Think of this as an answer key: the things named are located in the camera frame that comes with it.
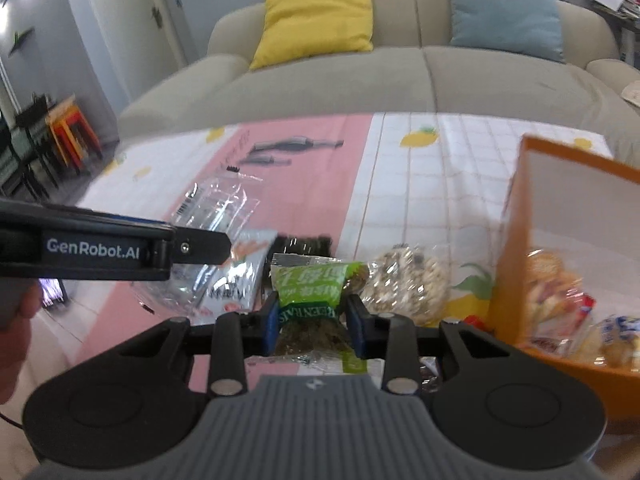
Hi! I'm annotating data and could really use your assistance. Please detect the green snack packet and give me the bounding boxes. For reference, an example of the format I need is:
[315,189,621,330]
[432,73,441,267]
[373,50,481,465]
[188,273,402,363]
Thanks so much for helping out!
[270,252,370,373]

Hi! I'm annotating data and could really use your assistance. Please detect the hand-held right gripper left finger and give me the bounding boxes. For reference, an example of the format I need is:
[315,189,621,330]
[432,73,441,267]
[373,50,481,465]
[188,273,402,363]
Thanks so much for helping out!
[125,292,281,397]

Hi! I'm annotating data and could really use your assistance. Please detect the stacked orange plastic stools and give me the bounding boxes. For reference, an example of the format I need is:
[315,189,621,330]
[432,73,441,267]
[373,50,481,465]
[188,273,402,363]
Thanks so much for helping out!
[46,94,103,171]

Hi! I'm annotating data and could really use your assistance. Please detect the dark wall ornament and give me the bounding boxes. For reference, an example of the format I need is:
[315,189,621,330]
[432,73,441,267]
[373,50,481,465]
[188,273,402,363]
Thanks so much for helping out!
[7,27,36,56]

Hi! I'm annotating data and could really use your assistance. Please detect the dark chair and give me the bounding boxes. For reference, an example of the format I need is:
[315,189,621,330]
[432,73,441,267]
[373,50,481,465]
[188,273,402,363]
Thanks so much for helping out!
[0,94,60,200]

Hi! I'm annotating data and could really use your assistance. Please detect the orange cardboard box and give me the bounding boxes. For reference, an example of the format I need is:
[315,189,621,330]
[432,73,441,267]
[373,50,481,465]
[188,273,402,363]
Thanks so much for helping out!
[497,134,640,436]

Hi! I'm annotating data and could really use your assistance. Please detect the white door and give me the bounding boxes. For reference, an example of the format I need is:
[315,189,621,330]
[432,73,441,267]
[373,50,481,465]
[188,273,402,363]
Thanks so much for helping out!
[117,0,198,86]

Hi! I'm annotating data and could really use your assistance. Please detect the dark ribbed snack packet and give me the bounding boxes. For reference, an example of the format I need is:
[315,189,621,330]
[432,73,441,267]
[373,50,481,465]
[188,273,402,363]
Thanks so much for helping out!
[276,234,332,257]

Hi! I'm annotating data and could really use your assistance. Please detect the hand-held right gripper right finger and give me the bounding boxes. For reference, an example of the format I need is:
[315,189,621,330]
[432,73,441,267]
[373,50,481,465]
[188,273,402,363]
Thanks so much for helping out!
[346,294,508,396]

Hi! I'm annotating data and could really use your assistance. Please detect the light blue pillow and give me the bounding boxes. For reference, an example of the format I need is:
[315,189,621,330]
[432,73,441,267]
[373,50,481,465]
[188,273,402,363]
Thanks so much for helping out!
[446,0,567,64]

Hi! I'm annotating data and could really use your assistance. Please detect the cookie packet with orange label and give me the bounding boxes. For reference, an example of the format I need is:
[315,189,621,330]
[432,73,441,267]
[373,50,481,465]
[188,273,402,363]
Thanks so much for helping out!
[525,250,591,351]

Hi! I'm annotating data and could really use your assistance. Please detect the smartphone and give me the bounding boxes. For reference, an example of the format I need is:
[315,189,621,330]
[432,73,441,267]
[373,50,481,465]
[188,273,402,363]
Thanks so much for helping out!
[40,280,68,308]

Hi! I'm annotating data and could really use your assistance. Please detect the yellow pillow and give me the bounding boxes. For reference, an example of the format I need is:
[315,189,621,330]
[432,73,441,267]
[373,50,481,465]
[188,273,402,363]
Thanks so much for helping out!
[248,0,374,71]

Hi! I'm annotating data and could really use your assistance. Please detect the pink white lemon tablecloth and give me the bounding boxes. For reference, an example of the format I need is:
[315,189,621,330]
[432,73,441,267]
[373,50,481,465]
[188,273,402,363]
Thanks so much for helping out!
[75,112,618,396]

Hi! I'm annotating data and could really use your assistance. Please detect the small red dark snack packet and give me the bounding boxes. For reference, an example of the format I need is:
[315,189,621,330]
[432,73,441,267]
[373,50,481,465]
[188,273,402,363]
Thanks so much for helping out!
[462,314,496,333]

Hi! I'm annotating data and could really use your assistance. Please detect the clear packet with white label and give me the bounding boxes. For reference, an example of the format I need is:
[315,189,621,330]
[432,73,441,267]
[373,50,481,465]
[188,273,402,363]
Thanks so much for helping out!
[170,177,279,317]

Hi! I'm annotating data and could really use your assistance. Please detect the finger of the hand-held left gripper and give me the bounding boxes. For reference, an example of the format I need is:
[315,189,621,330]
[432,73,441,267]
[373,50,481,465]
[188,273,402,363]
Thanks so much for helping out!
[95,211,177,235]
[172,230,233,266]

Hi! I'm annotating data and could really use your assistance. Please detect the beige sofa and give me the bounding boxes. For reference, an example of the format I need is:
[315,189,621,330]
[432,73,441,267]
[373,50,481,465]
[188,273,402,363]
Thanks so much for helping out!
[117,0,640,171]

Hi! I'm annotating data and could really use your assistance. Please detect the white blue bread packet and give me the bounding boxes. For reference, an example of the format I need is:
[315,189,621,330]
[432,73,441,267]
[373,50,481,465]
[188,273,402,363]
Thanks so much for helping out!
[585,315,640,368]

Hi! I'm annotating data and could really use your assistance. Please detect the pile of books and papers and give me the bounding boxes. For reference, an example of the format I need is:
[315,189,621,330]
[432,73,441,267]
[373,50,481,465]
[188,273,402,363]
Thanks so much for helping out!
[585,0,640,21]

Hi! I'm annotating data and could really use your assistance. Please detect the clear nut bar packet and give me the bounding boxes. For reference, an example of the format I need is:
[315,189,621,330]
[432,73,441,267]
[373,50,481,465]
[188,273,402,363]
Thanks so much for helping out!
[360,244,453,326]

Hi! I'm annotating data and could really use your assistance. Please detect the person's left hand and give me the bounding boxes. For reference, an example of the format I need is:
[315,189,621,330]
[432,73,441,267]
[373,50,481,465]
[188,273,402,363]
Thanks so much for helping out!
[0,282,45,403]

